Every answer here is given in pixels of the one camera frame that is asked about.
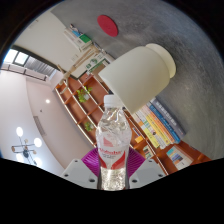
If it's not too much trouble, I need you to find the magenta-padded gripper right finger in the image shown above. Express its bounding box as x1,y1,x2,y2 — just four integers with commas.
126,147,167,189

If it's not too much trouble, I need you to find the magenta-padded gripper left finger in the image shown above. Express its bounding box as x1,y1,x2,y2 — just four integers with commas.
61,147,102,188

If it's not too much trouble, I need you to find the clear plastic water bottle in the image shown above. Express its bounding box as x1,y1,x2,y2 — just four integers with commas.
95,94,133,192

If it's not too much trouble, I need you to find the multi-bulb ceiling lamp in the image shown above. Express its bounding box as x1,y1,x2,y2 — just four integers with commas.
10,126,44,168

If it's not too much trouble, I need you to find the wooden shelf unit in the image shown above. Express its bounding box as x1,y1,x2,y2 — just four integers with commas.
54,71,214,176

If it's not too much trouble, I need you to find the cream ceramic mug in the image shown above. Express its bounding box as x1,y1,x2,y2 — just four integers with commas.
98,43,177,115

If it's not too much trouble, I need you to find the wooden artist mannequin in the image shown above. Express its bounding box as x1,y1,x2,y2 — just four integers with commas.
57,44,101,88

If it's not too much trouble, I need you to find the tall green-white carton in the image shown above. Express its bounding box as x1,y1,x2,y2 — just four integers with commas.
84,56,111,72

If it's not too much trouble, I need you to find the grey curtain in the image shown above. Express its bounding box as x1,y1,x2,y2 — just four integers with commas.
23,54,56,80

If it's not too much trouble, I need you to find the window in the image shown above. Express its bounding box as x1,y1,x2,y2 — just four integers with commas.
3,49,29,66

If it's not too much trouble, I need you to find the small green-white box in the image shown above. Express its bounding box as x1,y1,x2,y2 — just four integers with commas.
78,33,93,45

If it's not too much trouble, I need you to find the flat round red coaster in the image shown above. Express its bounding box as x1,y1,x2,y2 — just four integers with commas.
96,14,119,38

